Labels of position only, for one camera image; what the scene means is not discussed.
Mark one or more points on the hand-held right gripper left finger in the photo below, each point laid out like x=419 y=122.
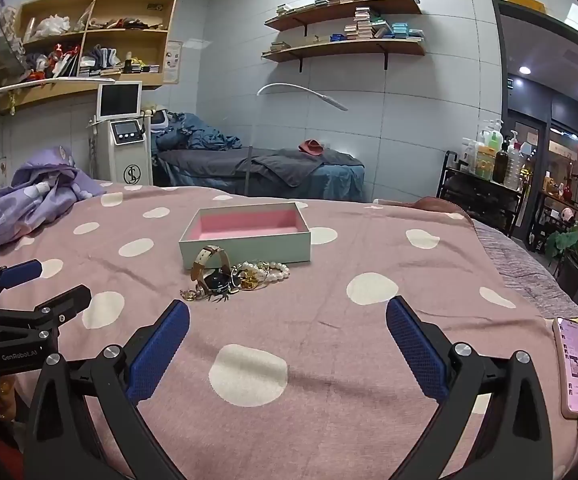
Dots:
x=159 y=350

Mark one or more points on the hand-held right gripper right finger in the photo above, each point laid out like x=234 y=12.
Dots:
x=416 y=355

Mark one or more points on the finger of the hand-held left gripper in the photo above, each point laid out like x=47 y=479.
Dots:
x=61 y=305
x=19 y=272

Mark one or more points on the gold jewelry piece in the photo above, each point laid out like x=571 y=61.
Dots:
x=254 y=280

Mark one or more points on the white box with pink lining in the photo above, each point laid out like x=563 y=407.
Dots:
x=244 y=252

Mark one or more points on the purple printed blanket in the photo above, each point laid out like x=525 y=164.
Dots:
x=44 y=195

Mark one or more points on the pink polka dot blanket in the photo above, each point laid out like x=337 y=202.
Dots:
x=319 y=340

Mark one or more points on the mauve knitted blanket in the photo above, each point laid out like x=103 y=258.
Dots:
x=519 y=265

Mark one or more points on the brownish pink towel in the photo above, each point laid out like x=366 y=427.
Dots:
x=444 y=206

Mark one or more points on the white bin with sign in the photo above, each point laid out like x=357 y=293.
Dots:
x=126 y=160

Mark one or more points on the pink smartphone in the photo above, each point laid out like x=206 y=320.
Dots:
x=576 y=365

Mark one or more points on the black trolley cart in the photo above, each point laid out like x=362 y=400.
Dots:
x=474 y=200

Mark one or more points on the green potted plant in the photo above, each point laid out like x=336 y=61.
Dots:
x=571 y=245

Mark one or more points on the blue massage bed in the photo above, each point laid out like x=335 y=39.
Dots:
x=334 y=182

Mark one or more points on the white face mask device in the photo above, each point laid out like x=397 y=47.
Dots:
x=160 y=120

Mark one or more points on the group of bottles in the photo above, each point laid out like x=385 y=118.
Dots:
x=494 y=160

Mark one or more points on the blue crumpled duvet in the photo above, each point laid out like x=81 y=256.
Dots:
x=194 y=132

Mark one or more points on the grey towel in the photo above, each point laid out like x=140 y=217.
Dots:
x=289 y=167

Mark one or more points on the red cloth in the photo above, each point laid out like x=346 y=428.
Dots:
x=311 y=147

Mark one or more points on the wooden wall cabinet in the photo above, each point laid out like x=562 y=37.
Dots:
x=164 y=60

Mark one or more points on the wall poster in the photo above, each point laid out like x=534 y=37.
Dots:
x=173 y=62

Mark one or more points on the wooden wall shelf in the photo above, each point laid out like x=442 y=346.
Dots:
x=369 y=7
x=359 y=50

